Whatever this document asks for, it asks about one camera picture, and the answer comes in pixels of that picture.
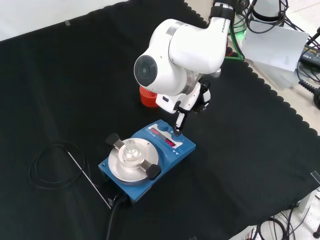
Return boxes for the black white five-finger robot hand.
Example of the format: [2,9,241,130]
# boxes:
[155,81,213,136]

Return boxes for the heater with blue base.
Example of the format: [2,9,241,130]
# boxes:
[97,119,197,204]

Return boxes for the orange ribbed round holder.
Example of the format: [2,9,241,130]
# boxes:
[138,85,159,108]

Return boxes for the stop button red cap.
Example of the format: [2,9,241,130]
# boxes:
[225,46,238,59]

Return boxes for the clear glass round-bottom flask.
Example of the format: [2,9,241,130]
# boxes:
[122,139,140,162]

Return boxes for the pale board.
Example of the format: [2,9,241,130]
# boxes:
[246,58,301,91]

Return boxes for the white paper sheet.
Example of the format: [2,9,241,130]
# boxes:
[241,21,310,73]

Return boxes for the steel temperature probe rod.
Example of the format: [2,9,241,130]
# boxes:
[67,151,112,210]

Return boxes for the black power adapter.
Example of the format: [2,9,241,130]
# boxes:
[299,42,320,66]

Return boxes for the black cloth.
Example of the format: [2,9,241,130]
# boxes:
[0,0,320,240]

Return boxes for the green cable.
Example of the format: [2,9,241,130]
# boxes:
[228,14,248,62]

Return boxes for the aluminium heating block black handles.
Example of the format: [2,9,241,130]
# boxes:
[104,133,161,181]

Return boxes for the black cable loop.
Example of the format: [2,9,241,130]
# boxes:
[245,0,286,35]

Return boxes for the black coiled cable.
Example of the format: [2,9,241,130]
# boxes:
[297,78,320,110]

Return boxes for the black power cable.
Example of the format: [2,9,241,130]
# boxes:
[104,192,131,240]

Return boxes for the black cable bundle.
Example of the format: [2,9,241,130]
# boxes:
[256,204,312,240]

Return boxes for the thin black probe cable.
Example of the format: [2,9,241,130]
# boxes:
[27,140,106,191]

